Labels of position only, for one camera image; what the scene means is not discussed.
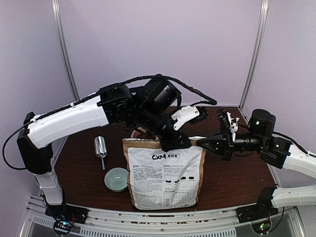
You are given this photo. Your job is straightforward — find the pink double pet feeder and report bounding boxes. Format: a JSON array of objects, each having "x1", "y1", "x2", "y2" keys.
[{"x1": 130, "y1": 127, "x2": 158, "y2": 141}]

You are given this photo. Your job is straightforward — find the brown dog food bag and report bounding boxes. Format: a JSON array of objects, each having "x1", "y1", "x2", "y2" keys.
[{"x1": 122, "y1": 138, "x2": 206, "y2": 210}]

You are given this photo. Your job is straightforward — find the metal food scoop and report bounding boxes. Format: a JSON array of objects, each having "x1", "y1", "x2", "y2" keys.
[{"x1": 94, "y1": 136, "x2": 107, "y2": 170}]

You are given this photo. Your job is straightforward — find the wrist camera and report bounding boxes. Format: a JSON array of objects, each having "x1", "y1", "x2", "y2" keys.
[
  {"x1": 171, "y1": 106, "x2": 208, "y2": 131},
  {"x1": 216, "y1": 109, "x2": 239, "y2": 142}
]

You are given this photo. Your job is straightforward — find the black braided left cable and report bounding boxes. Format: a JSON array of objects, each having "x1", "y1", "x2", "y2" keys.
[{"x1": 1, "y1": 73, "x2": 218, "y2": 170}]

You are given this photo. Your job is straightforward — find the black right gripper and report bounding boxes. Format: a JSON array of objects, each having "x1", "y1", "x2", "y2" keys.
[{"x1": 197, "y1": 125, "x2": 266, "y2": 162}]

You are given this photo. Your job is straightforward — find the right rear aluminium post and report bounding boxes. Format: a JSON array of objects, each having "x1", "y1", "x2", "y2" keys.
[{"x1": 239, "y1": 0, "x2": 269, "y2": 110}]

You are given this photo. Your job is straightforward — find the left rear aluminium post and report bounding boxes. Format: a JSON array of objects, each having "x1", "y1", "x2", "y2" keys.
[{"x1": 51, "y1": 0, "x2": 79, "y2": 100}]

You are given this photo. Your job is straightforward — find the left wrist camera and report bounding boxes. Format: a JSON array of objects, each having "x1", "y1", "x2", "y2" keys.
[{"x1": 171, "y1": 106, "x2": 208, "y2": 131}]

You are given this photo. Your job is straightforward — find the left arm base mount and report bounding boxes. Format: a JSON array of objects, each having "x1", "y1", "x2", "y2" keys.
[{"x1": 45, "y1": 204, "x2": 88, "y2": 224}]

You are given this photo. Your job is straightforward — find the right circuit board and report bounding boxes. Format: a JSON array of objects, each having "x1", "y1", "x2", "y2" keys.
[{"x1": 251, "y1": 221, "x2": 272, "y2": 235}]

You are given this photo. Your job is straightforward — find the left circuit board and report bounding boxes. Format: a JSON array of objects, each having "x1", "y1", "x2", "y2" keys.
[{"x1": 53, "y1": 220, "x2": 74, "y2": 236}]

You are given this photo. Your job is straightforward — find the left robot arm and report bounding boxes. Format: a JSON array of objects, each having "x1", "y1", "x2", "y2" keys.
[{"x1": 17, "y1": 75, "x2": 191, "y2": 219}]

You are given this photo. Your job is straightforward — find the brown kibble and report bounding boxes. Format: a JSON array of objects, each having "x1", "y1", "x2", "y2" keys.
[{"x1": 137, "y1": 133, "x2": 156, "y2": 140}]

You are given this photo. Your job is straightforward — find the circuit board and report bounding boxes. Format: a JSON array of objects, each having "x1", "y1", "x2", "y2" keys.
[
  {"x1": 251, "y1": 221, "x2": 272, "y2": 235},
  {"x1": 53, "y1": 220, "x2": 74, "y2": 236}
]

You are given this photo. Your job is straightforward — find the light green ceramic bowl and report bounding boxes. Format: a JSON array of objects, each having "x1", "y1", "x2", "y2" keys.
[{"x1": 104, "y1": 167, "x2": 129, "y2": 192}]

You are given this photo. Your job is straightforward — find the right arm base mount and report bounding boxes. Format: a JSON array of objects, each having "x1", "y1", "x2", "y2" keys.
[{"x1": 236, "y1": 202, "x2": 278, "y2": 223}]

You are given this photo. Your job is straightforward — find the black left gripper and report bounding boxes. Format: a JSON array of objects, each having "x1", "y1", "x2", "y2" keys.
[{"x1": 135, "y1": 104, "x2": 193, "y2": 153}]

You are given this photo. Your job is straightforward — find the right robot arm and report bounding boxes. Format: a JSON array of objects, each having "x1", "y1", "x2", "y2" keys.
[{"x1": 197, "y1": 109, "x2": 316, "y2": 218}]

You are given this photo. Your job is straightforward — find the aluminium post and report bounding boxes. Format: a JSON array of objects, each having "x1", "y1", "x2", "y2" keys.
[
  {"x1": 51, "y1": 0, "x2": 79, "y2": 100},
  {"x1": 239, "y1": 0, "x2": 269, "y2": 110}
]

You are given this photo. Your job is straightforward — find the front aluminium table rail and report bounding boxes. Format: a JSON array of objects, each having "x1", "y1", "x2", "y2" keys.
[{"x1": 24, "y1": 195, "x2": 297, "y2": 237}]

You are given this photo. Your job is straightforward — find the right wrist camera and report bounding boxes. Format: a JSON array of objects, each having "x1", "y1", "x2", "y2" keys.
[{"x1": 216, "y1": 109, "x2": 239, "y2": 142}]

